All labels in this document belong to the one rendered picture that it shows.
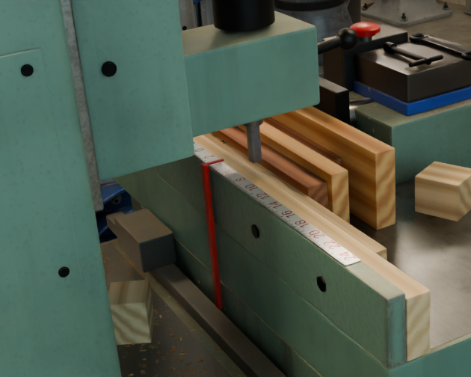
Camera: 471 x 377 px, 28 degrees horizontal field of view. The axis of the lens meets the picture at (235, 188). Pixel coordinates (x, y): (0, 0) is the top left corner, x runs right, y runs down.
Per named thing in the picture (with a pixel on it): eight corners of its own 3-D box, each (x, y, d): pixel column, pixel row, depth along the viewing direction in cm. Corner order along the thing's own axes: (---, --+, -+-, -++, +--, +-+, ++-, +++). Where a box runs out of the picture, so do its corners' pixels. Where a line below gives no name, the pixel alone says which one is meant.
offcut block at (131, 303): (117, 321, 89) (110, 281, 87) (155, 318, 89) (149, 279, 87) (111, 345, 85) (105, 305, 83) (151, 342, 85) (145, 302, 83)
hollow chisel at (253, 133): (262, 161, 83) (258, 107, 81) (253, 163, 82) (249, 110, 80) (257, 157, 84) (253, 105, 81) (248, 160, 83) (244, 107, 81)
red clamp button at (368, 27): (386, 34, 92) (386, 24, 92) (360, 40, 91) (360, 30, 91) (368, 28, 95) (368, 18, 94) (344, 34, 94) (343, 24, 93)
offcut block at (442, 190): (414, 212, 82) (414, 176, 81) (433, 195, 85) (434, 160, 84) (457, 222, 80) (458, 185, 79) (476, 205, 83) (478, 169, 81)
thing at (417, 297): (431, 353, 63) (431, 289, 61) (407, 363, 63) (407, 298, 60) (116, 111, 113) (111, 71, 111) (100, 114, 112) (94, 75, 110)
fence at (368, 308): (407, 363, 63) (407, 292, 60) (386, 371, 62) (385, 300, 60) (100, 114, 112) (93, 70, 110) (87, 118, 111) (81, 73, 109)
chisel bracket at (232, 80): (323, 121, 81) (318, 25, 77) (174, 161, 75) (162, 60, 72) (279, 99, 87) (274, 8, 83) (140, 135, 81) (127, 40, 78)
